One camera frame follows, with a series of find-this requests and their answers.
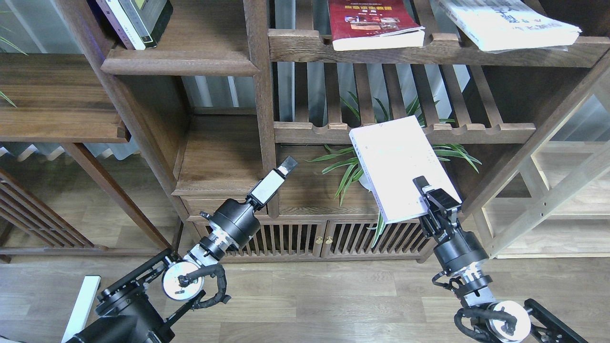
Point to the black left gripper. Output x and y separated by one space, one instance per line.
235 222

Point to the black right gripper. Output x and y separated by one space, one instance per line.
455 249

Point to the pale purple book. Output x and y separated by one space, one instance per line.
392 155

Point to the white book with blue text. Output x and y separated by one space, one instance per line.
496 25

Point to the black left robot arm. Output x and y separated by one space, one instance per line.
142 306

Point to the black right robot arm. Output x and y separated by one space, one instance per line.
486 320

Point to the white plant pot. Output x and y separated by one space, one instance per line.
364 181

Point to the dark wooden bookshelf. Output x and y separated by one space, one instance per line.
202 108

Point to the light wooden rack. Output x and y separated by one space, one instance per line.
565 215

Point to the red book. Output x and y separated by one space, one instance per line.
373 25

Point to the dark grey book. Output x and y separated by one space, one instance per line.
149 17

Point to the white spine book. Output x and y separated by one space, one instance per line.
121 23

